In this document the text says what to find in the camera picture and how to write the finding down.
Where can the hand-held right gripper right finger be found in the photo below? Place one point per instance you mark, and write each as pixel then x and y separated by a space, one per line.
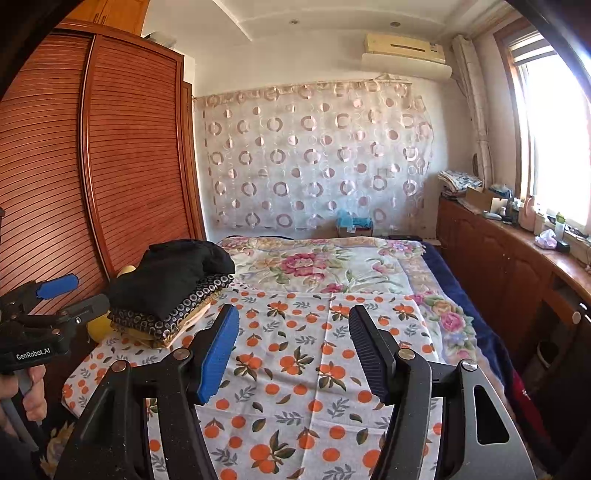
pixel 369 353

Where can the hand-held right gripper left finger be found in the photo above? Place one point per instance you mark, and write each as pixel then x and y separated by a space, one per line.
pixel 217 355

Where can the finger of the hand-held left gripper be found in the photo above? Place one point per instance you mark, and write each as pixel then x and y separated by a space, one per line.
pixel 57 286
pixel 87 309

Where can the black t-shirt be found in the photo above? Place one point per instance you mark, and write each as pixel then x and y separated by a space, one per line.
pixel 171 277

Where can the person's left hand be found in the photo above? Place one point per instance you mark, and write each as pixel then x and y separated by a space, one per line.
pixel 34 392

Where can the yellow plush toy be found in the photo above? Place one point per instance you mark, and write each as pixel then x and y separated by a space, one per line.
pixel 97 330

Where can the black dotted folded garment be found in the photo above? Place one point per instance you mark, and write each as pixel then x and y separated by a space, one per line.
pixel 184 310

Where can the orange-print bed sheet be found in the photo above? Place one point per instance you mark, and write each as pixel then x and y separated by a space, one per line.
pixel 300 369

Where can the floral blanket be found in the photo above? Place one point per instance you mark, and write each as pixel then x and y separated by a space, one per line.
pixel 314 263

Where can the navy blanket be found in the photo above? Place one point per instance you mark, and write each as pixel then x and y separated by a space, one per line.
pixel 457 281

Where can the blue box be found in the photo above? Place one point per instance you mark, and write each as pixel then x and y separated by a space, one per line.
pixel 354 219

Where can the wooden slatted wardrobe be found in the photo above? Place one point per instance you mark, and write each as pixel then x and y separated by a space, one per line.
pixel 129 161

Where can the long wooden cabinet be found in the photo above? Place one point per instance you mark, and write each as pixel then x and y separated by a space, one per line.
pixel 498 258

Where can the red cloth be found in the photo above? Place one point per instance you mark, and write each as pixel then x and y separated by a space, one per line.
pixel 531 406

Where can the cardboard box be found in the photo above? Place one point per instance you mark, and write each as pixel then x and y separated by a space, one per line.
pixel 482 197

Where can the stack of patterned cloths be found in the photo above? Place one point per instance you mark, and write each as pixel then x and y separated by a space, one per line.
pixel 459 181

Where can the circle-patterned sheer curtain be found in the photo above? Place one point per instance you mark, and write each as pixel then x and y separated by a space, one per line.
pixel 314 157

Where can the dark chair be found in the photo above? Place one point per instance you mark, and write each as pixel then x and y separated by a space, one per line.
pixel 579 332

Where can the pink bottle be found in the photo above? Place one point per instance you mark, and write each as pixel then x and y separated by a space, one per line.
pixel 528 213

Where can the small black box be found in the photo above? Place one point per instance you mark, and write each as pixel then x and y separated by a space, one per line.
pixel 562 246

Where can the tied window curtain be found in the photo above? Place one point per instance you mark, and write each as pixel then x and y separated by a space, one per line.
pixel 475 115

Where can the wooden overhead cabinet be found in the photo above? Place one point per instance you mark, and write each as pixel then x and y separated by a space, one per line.
pixel 115 14

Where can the window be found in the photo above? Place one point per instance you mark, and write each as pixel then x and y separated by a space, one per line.
pixel 554 129

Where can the wall air conditioner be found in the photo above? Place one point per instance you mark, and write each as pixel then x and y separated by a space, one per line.
pixel 406 57

